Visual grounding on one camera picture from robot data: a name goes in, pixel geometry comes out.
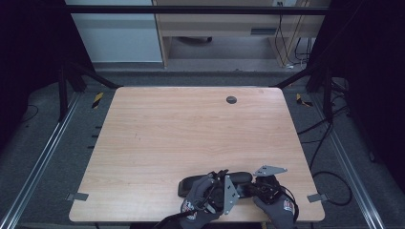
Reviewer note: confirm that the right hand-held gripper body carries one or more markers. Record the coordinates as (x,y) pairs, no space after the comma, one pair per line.
(269,171)

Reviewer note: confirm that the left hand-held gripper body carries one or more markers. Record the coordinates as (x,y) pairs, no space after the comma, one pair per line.
(230,194)

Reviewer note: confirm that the black stapler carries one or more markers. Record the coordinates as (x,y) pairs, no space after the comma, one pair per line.
(191,187)

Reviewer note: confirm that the person's left hand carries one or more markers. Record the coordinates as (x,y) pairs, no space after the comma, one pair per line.
(194,206)

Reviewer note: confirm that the person's right hand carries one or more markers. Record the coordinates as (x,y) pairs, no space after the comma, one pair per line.
(281,211)

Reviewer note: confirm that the grey tape tab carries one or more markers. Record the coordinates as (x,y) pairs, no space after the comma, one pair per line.
(317,197)
(76,196)

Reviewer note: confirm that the dark round table grommet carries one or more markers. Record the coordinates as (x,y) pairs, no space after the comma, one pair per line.
(231,99)

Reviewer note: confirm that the light wooden desk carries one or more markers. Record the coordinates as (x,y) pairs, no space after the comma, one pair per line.
(223,24)

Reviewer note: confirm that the dark curtain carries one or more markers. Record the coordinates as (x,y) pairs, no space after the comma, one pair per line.
(28,47)
(375,63)

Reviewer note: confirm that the white cabinet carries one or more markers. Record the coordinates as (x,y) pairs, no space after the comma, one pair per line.
(117,35)

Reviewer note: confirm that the aluminium floor rail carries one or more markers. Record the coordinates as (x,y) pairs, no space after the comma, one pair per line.
(350,165)
(41,159)

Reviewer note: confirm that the black diagonal frame brace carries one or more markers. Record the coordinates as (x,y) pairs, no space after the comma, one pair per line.
(294,79)
(95,76)

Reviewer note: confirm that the black frame post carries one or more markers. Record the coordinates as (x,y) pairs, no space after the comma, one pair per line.
(328,95)
(62,95)

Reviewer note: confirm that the black frame crossbar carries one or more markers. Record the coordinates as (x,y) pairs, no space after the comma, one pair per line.
(191,10)

